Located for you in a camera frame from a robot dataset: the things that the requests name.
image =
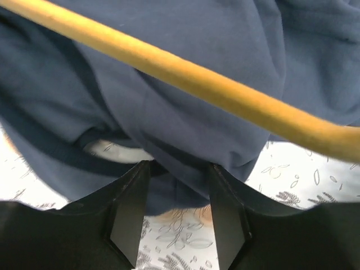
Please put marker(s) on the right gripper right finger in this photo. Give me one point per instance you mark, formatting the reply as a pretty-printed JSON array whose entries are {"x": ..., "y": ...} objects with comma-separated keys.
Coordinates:
[{"x": 253, "y": 231}]

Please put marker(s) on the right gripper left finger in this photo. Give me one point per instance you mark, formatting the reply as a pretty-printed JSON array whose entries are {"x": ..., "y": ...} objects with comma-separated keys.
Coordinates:
[{"x": 99, "y": 231}]

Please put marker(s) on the yellow velvet hanger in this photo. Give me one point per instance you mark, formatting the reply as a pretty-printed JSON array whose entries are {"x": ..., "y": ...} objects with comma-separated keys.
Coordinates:
[{"x": 295, "y": 125}]

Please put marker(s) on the floral table mat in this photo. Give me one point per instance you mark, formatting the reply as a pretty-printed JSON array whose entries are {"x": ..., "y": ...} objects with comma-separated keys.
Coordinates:
[{"x": 184, "y": 239}]

